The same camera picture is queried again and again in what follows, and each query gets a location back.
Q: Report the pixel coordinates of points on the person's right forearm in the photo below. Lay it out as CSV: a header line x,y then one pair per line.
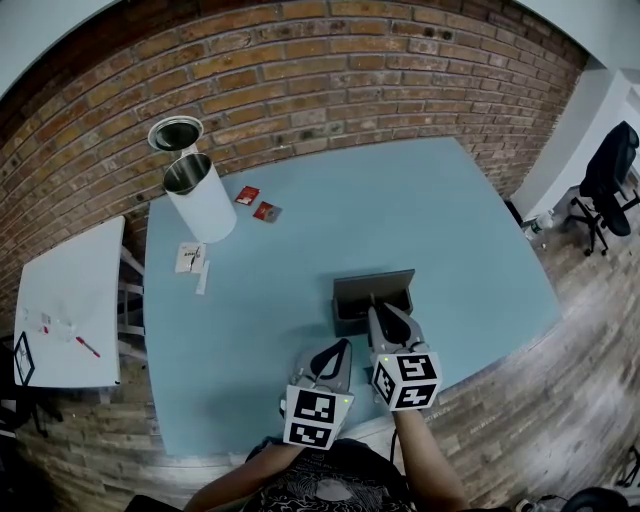
x,y
430,465

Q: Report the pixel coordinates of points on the white bottle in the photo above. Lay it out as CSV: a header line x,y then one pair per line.
x,y
537,225

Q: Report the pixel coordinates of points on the white folding table frame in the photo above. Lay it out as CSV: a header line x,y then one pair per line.
x,y
131,305

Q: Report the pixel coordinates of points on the person's left forearm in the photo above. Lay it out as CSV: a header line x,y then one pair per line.
x,y
240,480

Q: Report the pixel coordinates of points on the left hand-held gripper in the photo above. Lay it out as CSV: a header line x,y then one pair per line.
x,y
310,417

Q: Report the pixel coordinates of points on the white paper packet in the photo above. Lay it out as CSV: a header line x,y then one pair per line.
x,y
189,257

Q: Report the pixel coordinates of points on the white plastic stick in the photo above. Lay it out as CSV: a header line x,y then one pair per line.
x,y
202,279

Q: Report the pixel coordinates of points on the red packet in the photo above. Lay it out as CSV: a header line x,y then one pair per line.
x,y
266,211
247,195

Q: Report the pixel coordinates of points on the black-framed printed card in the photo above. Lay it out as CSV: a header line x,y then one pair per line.
x,y
23,360

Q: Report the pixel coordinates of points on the dark grey box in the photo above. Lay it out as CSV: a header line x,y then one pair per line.
x,y
352,287

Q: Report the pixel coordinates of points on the round steel bin lid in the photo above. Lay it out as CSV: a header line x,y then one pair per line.
x,y
175,133

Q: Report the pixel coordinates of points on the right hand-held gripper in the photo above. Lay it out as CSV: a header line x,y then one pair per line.
x,y
407,380

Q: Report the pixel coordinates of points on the black office chair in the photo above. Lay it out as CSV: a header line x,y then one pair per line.
x,y
612,185

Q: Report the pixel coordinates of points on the red marker pen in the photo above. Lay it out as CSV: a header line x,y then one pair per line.
x,y
87,347

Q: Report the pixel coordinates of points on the white folding table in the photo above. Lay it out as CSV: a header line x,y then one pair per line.
x,y
75,280

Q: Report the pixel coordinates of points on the white cylindrical bin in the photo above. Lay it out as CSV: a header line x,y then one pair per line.
x,y
207,210

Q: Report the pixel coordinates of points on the black printed shirt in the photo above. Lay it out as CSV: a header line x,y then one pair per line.
x,y
330,482

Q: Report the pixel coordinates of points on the clear plastic wrapper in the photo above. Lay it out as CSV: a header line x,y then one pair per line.
x,y
55,325

